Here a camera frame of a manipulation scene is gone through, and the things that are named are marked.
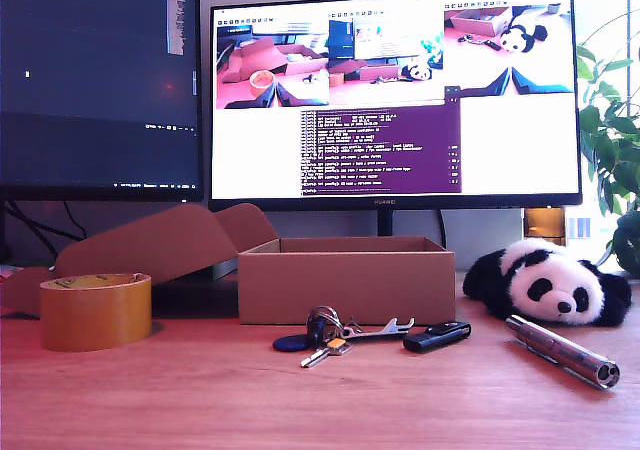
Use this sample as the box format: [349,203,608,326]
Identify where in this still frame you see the open brown cardboard box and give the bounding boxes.
[0,202,457,327]

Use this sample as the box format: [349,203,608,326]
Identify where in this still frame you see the dark screen computer monitor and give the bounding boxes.
[0,0,205,204]

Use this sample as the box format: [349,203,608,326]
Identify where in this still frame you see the grey monitor base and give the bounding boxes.
[152,257,241,291]

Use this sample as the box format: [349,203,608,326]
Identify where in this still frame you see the green leafy house plant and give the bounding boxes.
[574,9,640,276]

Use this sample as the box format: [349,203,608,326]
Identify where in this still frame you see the silver bottle opener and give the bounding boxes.
[342,316,416,342]

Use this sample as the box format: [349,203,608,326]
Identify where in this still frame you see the black USB stick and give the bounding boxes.
[402,320,473,355]

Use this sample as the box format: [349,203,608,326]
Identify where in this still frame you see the amber glass jar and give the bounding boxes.
[523,207,567,246]

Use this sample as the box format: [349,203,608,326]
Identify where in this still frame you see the blue oval key fob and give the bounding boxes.
[272,333,311,354]

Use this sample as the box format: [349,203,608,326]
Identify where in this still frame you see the black and white panda plush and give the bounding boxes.
[462,238,634,328]

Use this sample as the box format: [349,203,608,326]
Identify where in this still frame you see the silver key with yellow head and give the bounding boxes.
[300,337,355,369]

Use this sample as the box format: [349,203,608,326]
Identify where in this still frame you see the black key tag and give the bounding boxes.
[305,318,327,347]

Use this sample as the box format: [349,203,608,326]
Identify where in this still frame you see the bright screen Huawei monitor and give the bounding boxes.
[207,0,585,237]

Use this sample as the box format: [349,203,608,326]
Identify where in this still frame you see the brown packing tape roll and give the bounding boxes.
[38,271,154,353]

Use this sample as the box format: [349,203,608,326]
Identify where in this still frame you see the silver key ring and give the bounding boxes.
[307,304,347,336]

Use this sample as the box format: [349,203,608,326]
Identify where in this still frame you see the silver laser pointer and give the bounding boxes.
[503,313,622,391]

